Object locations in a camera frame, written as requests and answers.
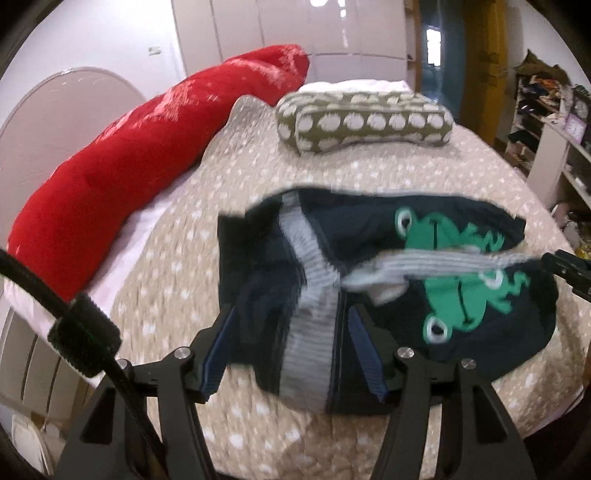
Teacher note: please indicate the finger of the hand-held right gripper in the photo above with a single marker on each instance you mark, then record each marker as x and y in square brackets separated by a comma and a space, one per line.
[565, 267]

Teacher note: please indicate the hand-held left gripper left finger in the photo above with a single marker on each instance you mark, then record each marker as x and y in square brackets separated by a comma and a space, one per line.
[217, 353]

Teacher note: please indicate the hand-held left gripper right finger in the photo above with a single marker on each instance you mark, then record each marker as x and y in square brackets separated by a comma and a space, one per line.
[367, 353]

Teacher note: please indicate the white shelf unit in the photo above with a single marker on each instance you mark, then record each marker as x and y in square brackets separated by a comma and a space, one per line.
[551, 134]

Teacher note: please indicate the white bed sheet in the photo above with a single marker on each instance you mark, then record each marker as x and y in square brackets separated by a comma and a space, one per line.
[111, 249]

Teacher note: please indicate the beige dotted bedspread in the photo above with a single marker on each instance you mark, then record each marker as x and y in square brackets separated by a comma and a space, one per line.
[258, 175]

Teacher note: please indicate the red long plush pillow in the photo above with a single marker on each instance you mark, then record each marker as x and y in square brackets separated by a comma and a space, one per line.
[138, 152]

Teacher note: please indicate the olive white dotted pillow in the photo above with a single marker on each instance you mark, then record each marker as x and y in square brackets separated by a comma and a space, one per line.
[364, 117]

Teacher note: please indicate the white round headboard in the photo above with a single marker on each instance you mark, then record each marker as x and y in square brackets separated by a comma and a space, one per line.
[60, 115]

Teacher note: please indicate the white wardrobe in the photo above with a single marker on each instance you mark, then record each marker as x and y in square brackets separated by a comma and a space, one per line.
[295, 41]

